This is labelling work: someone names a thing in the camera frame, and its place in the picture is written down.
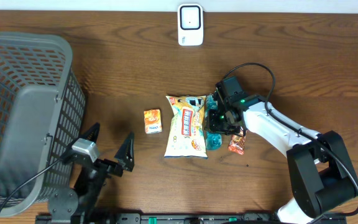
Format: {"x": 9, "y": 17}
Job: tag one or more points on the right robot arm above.
{"x": 321, "y": 173}

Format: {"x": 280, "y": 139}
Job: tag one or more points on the white barcode scanner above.
{"x": 190, "y": 24}

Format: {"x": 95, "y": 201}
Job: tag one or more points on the small orange snack box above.
{"x": 152, "y": 121}

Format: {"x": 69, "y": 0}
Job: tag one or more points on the grey plastic shopping basket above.
{"x": 41, "y": 112}

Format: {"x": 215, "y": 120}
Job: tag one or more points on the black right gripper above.
{"x": 212, "y": 126}

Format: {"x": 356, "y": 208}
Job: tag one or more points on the teal Listerine mouthwash bottle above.
{"x": 213, "y": 140}

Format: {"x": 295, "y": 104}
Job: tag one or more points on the red Top chocolate bar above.
{"x": 237, "y": 142}

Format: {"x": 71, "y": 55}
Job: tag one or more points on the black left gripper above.
{"x": 105, "y": 169}

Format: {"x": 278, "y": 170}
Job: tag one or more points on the large yellow snack bag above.
{"x": 186, "y": 136}

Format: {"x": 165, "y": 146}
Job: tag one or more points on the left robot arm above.
{"x": 76, "y": 205}

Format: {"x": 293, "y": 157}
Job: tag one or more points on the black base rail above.
{"x": 136, "y": 218}

